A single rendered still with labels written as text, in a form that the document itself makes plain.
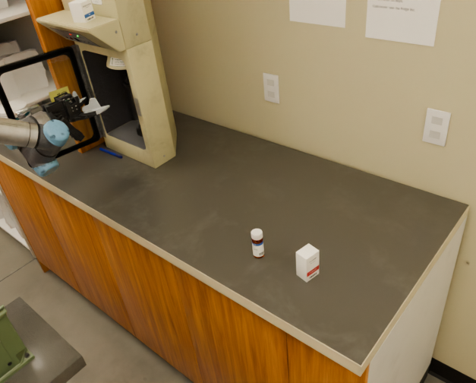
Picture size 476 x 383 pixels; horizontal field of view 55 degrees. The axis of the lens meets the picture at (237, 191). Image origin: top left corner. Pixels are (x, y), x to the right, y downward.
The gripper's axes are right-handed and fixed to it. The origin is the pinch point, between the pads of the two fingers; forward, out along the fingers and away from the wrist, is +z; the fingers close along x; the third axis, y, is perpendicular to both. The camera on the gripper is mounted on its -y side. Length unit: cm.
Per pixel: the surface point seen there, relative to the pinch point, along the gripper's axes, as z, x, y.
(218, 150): 30.8, -26.6, -27.7
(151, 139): 8.9, -14.3, -15.2
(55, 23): -4.1, 4.5, 28.9
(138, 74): 10.0, -14.4, 10.1
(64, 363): -63, -62, -28
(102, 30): 0.6, -14.5, 27.6
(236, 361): -19, -73, -70
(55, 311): -32, 53, -122
